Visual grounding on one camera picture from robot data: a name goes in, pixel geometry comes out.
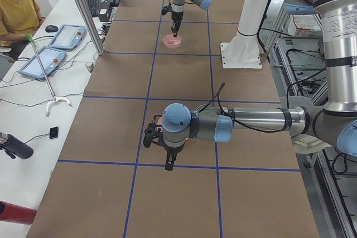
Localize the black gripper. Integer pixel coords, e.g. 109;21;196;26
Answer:
171;11;184;37
163;144;184;171

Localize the pink bowl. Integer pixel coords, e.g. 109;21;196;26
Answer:
163;34;182;49

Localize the black keyboard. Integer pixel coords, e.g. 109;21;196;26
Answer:
85;0;100;17

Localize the upper blue teach pendant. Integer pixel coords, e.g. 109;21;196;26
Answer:
49;25;86;51

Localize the blue teach pendant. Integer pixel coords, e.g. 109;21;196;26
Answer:
18;46;67;82
49;25;86;51

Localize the small black square device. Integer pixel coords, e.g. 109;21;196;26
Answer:
49;127;59;139

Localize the black computer mouse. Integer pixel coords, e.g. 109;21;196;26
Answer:
45;25;59;33

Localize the lower blue teach pendant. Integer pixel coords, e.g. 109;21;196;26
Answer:
18;46;67;82

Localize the reacher grabber stick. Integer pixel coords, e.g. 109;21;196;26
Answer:
26;33;73;117

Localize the person in yellow shirt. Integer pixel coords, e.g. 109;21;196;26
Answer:
1;0;45;59

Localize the red water bottle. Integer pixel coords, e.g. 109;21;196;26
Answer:
1;201;37;225

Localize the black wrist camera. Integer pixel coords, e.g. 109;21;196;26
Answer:
161;5;172;16
143;123;165;148

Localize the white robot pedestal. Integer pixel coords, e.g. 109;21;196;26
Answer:
221;0;269;69

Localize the aluminium frame post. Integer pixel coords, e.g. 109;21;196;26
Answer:
74;0;104;56

